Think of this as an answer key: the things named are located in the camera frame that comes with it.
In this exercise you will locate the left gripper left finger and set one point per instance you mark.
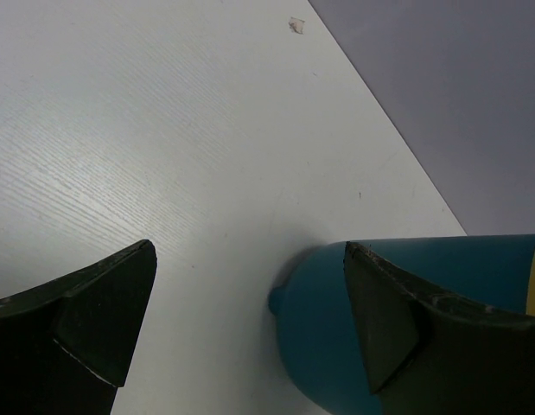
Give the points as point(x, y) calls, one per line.
point(66, 346)

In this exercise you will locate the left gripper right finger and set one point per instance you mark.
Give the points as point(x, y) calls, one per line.
point(428, 350)

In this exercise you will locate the teal bin with yellow rim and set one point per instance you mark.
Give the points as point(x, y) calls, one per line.
point(316, 334)

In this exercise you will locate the small white paper scrap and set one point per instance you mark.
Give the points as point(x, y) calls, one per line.
point(296, 25)

